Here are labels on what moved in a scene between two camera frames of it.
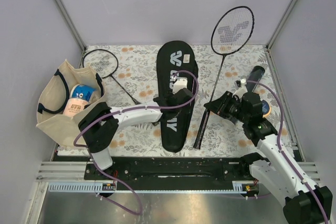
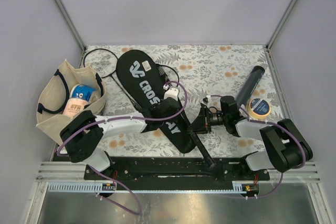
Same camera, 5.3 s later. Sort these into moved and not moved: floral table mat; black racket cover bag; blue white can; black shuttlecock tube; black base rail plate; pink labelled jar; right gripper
Moved: right gripper; black racket cover bag
Not moved: black shuttlecock tube; black base rail plate; floral table mat; blue white can; pink labelled jar
